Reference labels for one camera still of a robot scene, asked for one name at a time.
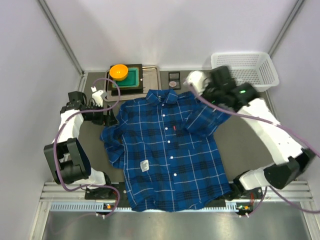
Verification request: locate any blue plaid shirt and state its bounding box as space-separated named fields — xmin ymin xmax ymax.
xmin=100 ymin=89 xmax=231 ymax=212

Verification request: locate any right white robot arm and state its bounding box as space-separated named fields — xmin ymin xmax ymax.
xmin=188 ymin=65 xmax=316 ymax=194

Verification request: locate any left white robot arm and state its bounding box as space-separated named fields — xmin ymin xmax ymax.
xmin=43 ymin=90 xmax=117 ymax=191

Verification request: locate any round brooch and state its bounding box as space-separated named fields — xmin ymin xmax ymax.
xmin=169 ymin=80 xmax=177 ymax=88

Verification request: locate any small black brooch box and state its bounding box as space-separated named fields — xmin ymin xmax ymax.
xmin=168 ymin=71 xmax=181 ymax=90

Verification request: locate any black square tray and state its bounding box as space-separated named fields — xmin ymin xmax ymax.
xmin=106 ymin=66 xmax=144 ymax=96

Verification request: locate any white plastic basket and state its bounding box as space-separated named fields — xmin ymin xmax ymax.
xmin=211 ymin=51 xmax=280 ymax=92

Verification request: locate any green foam tray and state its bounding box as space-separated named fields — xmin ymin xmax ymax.
xmin=109 ymin=64 xmax=142 ymax=88

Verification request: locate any orange bowl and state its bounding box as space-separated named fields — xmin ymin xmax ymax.
xmin=109 ymin=64 xmax=129 ymax=81

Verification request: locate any silver metal tray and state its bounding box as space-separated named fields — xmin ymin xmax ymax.
xmin=120 ymin=65 xmax=162 ymax=101

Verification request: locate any slotted cable duct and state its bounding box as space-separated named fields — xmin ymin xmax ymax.
xmin=49 ymin=198 xmax=262 ymax=213

